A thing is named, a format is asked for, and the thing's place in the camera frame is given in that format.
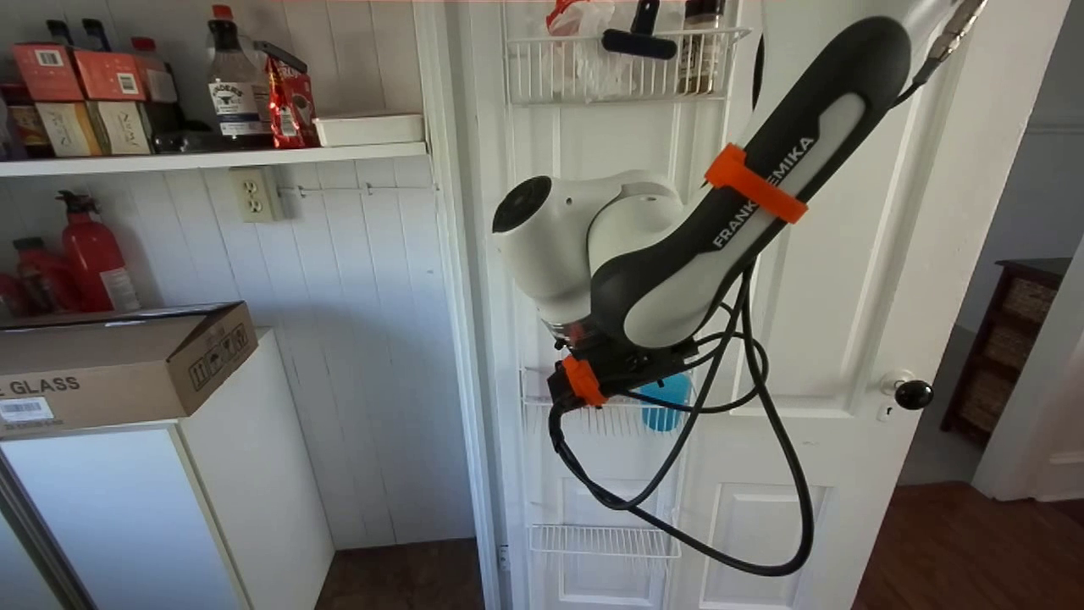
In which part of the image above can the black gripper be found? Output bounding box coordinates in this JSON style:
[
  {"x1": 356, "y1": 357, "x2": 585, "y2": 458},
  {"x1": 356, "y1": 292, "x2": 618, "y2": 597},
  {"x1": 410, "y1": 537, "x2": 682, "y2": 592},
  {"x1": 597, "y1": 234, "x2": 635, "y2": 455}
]
[{"x1": 550, "y1": 326, "x2": 691, "y2": 412}]

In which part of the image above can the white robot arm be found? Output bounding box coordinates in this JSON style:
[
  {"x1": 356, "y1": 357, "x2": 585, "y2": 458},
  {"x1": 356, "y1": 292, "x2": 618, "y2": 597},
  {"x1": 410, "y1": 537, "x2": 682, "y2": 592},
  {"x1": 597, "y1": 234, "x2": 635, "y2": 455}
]
[{"x1": 490, "y1": 0, "x2": 986, "y2": 412}]

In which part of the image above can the blue plastic cup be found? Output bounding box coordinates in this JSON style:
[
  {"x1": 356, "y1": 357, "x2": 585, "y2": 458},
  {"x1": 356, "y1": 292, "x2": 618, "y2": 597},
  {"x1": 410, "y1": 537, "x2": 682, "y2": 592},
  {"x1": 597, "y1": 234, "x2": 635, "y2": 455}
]
[{"x1": 639, "y1": 373, "x2": 691, "y2": 433}]

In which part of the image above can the white panel door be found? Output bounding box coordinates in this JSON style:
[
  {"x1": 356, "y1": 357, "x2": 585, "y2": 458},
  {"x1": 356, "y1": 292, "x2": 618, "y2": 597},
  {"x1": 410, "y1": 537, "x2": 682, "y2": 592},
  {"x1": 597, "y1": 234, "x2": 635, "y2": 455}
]
[{"x1": 451, "y1": 0, "x2": 1073, "y2": 610}]

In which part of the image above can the black door knob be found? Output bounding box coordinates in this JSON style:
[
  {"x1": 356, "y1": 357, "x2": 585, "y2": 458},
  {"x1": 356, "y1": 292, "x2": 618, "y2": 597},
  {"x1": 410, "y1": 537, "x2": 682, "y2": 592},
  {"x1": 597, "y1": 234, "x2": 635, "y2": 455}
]
[{"x1": 893, "y1": 379, "x2": 935, "y2": 412}]

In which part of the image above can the white flat box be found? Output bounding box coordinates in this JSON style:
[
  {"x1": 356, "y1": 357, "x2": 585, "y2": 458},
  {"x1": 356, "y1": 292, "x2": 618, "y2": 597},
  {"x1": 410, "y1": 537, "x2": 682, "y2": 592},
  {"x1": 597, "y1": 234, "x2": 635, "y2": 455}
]
[{"x1": 314, "y1": 116, "x2": 423, "y2": 151}]

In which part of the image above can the red snack bag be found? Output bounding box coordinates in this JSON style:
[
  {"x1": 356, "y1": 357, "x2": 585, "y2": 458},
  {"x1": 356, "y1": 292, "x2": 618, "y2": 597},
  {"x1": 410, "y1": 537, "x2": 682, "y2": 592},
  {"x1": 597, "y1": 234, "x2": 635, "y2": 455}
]
[{"x1": 259, "y1": 41, "x2": 320, "y2": 151}]

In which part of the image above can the white cabinet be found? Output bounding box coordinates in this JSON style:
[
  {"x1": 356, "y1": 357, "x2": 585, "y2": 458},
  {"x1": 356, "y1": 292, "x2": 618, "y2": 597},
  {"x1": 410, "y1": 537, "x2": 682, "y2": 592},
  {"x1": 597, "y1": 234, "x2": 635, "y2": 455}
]
[{"x1": 4, "y1": 334, "x2": 337, "y2": 610}]

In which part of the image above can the liquor bottle with label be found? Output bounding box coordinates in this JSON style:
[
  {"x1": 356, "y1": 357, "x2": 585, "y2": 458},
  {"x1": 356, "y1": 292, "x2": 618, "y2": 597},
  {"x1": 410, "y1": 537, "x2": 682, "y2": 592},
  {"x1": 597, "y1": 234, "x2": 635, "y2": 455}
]
[{"x1": 208, "y1": 4, "x2": 272, "y2": 146}]

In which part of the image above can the dark wooden dresser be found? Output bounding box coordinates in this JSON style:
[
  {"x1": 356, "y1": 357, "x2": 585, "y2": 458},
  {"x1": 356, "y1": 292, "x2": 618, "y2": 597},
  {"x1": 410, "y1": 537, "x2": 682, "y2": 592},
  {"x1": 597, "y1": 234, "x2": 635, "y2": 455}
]
[{"x1": 942, "y1": 257, "x2": 1071, "y2": 446}]

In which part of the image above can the cardboard box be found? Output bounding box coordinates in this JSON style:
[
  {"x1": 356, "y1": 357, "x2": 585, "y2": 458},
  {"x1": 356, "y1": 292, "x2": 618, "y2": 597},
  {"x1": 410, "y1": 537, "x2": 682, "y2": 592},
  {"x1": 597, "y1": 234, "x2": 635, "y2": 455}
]
[{"x1": 0, "y1": 301, "x2": 259, "y2": 438}]

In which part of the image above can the red fire extinguisher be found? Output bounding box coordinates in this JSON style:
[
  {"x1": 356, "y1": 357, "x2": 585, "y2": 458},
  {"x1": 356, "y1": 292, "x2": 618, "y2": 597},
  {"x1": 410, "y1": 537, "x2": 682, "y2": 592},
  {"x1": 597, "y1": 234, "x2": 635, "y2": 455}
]
[{"x1": 60, "y1": 190, "x2": 140, "y2": 311}]

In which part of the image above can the orange box right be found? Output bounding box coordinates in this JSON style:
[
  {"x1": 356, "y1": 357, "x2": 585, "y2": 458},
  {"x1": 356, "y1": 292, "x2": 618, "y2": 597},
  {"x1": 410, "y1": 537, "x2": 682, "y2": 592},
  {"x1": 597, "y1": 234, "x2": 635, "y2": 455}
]
[{"x1": 75, "y1": 52, "x2": 152, "y2": 155}]

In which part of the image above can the orange box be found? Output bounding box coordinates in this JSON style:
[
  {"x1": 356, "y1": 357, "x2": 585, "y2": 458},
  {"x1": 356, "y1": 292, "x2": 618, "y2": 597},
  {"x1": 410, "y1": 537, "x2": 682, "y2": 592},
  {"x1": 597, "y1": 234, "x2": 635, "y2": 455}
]
[
  {"x1": 75, "y1": 52, "x2": 152, "y2": 155},
  {"x1": 13, "y1": 44, "x2": 105, "y2": 160}
]

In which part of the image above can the orange box left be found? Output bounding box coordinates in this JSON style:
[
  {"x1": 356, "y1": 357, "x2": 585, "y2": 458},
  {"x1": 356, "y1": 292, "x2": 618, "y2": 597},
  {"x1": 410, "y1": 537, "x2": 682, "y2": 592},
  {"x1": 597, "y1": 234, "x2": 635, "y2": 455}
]
[{"x1": 13, "y1": 44, "x2": 105, "y2": 160}]

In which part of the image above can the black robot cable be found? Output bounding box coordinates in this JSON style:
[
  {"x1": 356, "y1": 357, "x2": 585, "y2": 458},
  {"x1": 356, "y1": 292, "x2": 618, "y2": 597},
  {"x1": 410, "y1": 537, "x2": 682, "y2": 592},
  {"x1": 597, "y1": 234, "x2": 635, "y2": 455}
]
[{"x1": 547, "y1": 264, "x2": 817, "y2": 579}]

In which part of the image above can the white wall shelf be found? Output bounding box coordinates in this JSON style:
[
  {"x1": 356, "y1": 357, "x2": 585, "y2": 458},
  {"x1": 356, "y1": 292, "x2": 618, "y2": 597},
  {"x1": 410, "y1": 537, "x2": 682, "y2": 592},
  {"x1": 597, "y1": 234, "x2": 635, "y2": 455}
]
[{"x1": 0, "y1": 143, "x2": 426, "y2": 180}]

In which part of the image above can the white wire door rack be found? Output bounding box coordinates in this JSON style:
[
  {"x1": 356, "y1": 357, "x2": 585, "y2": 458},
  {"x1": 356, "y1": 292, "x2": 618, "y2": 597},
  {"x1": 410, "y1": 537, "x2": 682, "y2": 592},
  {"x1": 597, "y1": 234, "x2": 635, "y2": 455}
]
[{"x1": 502, "y1": 0, "x2": 753, "y2": 568}]

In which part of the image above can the black handled brush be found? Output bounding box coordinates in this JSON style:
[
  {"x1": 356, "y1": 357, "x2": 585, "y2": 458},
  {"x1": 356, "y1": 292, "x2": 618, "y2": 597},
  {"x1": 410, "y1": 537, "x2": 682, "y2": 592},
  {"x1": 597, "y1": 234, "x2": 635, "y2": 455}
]
[{"x1": 603, "y1": 0, "x2": 679, "y2": 61}]

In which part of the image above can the wall power outlet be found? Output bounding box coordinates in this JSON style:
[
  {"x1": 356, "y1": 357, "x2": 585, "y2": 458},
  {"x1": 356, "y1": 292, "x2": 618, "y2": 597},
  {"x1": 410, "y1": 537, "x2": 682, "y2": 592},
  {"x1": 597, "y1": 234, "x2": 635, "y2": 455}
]
[{"x1": 233, "y1": 171, "x2": 279, "y2": 224}]

